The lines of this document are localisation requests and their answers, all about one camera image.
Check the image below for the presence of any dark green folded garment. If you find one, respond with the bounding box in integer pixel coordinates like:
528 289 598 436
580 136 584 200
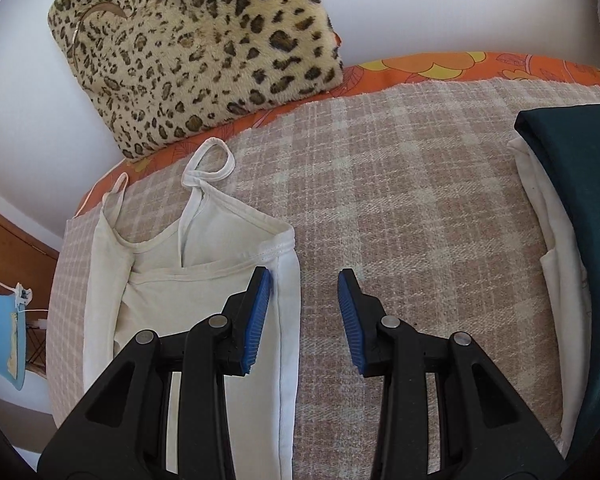
509 104 600 460

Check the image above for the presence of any light blue phone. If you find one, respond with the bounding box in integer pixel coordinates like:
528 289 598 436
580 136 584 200
0 292 28 390

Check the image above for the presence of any leopard print cushion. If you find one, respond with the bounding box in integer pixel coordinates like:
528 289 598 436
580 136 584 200
47 0 343 160

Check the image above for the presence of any pink plaid blanket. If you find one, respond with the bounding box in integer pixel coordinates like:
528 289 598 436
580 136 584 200
45 78 600 476

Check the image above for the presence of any white folded garment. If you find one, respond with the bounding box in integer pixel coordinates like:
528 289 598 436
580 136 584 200
508 136 592 454

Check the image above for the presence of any white camisole top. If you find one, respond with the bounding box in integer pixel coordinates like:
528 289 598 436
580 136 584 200
83 138 301 479

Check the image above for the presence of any wooden bedside shelf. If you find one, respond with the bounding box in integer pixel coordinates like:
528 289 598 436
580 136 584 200
0 198 62 311

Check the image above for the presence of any orange floral bed sheet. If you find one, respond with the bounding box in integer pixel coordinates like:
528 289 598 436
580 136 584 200
74 51 600 217

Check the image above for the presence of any white charging cable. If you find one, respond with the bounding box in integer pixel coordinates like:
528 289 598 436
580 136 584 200
0 268 48 331

